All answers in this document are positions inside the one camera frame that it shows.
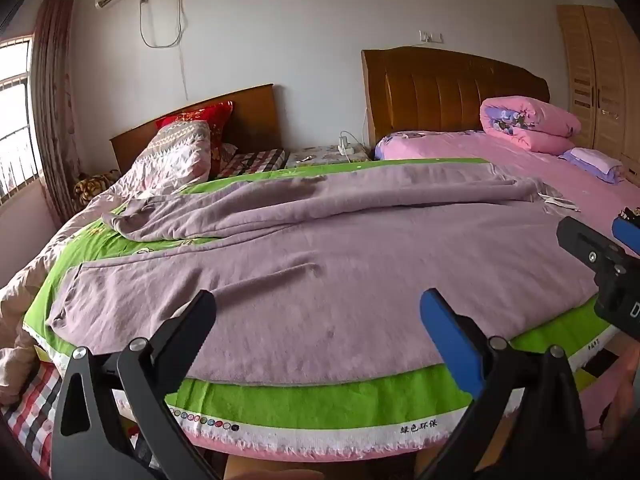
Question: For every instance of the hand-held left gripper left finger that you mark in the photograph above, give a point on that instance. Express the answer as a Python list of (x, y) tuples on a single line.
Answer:
[(186, 340)]

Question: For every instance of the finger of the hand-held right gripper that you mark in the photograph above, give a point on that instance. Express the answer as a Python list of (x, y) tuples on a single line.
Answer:
[(582, 242), (629, 234)]

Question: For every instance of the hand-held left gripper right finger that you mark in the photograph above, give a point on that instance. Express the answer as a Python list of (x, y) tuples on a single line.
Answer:
[(450, 340)]

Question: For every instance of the mauve pants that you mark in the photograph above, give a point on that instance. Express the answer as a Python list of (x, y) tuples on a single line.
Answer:
[(325, 280)]

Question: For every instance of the person's right forearm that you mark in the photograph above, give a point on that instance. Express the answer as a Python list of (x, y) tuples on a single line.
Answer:
[(622, 400)]

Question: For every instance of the purple pillow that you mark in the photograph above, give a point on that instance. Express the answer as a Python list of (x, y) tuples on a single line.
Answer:
[(595, 162)]

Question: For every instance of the pink bed sheet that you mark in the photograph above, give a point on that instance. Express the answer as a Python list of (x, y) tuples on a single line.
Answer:
[(500, 160)]

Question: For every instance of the folded pink floral quilt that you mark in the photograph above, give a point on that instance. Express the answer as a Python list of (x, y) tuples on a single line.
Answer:
[(525, 120)]

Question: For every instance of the green printed blanket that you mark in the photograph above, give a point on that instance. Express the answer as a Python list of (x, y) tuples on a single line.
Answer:
[(310, 400)]

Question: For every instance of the wooden wardrobe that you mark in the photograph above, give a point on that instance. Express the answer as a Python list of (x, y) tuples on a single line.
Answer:
[(600, 80)]

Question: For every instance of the yellow brown plush toy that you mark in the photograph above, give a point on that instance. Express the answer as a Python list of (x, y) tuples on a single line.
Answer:
[(95, 185)]

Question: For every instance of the pale patterned quilt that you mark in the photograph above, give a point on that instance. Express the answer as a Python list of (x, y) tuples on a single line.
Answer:
[(170, 160)]

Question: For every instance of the checked bed sheet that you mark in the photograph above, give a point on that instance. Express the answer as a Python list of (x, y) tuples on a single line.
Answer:
[(255, 160)]

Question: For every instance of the large wooden headboard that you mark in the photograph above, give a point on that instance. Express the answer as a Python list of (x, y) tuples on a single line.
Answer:
[(440, 90)]

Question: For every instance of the white power strip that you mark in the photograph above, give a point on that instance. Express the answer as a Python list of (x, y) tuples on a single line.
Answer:
[(344, 147)]

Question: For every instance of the red pillow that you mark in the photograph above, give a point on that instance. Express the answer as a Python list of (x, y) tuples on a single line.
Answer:
[(210, 117)]

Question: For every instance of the nightstand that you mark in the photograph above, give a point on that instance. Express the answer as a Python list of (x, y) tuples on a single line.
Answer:
[(325, 154)]

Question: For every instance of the small wooden headboard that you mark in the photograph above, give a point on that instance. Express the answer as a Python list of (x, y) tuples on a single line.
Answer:
[(250, 115)]

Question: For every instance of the red patterned curtain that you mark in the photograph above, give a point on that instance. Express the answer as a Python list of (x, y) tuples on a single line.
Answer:
[(55, 110)]

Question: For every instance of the window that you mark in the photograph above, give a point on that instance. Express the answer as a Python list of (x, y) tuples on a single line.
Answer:
[(15, 120)]

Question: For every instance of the wall socket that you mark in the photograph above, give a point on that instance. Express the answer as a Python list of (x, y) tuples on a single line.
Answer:
[(431, 36)]

